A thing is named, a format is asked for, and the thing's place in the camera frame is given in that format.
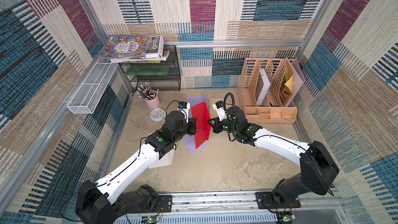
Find colourful picture book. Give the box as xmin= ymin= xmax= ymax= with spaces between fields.
xmin=99 ymin=35 xmax=152 ymax=58

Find cream envelope with seal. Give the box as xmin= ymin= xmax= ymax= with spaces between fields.
xmin=209 ymin=98 xmax=225 ymax=119

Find brown wanted poster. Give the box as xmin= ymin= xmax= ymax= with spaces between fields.
xmin=279 ymin=64 xmax=293 ymax=106

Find white wire basket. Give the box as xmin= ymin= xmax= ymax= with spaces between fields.
xmin=67 ymin=59 xmax=118 ymax=115

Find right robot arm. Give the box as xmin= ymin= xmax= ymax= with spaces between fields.
xmin=207 ymin=101 xmax=340 ymax=208

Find green folder on shelf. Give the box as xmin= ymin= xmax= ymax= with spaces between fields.
xmin=125 ymin=65 xmax=170 ymax=76

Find red envelope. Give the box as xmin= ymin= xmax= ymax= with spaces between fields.
xmin=191 ymin=102 xmax=211 ymax=148

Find lilac envelope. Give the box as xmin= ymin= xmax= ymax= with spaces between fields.
xmin=187 ymin=94 xmax=210 ymax=118
xmin=182 ymin=135 xmax=207 ymax=154

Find yellow paper sheet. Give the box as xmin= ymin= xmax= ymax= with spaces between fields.
xmin=283 ymin=75 xmax=293 ymax=93

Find pink pen cup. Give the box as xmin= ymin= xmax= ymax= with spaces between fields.
xmin=144 ymin=95 xmax=161 ymax=111

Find black wire shelf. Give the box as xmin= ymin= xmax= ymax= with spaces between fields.
xmin=121 ymin=45 xmax=181 ymax=91

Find pink folder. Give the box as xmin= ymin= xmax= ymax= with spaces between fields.
xmin=283 ymin=58 xmax=305 ymax=106

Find Folio book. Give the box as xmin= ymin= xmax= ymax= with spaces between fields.
xmin=101 ymin=35 xmax=170 ymax=63

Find white envelope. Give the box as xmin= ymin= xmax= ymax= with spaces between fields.
xmin=149 ymin=149 xmax=175 ymax=169

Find pens in cup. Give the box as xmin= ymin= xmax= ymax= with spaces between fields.
xmin=136 ymin=82 xmax=159 ymax=100

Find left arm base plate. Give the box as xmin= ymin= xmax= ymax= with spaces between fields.
xmin=136 ymin=195 xmax=173 ymax=215

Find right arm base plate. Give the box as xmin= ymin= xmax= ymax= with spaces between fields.
xmin=255 ymin=191 xmax=301 ymax=210

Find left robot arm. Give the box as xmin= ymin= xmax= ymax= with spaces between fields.
xmin=75 ymin=111 xmax=197 ymax=224

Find white round clock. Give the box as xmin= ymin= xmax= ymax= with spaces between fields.
xmin=149 ymin=107 xmax=167 ymax=122

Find white box in organizer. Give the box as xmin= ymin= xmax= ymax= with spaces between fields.
xmin=255 ymin=68 xmax=271 ymax=106

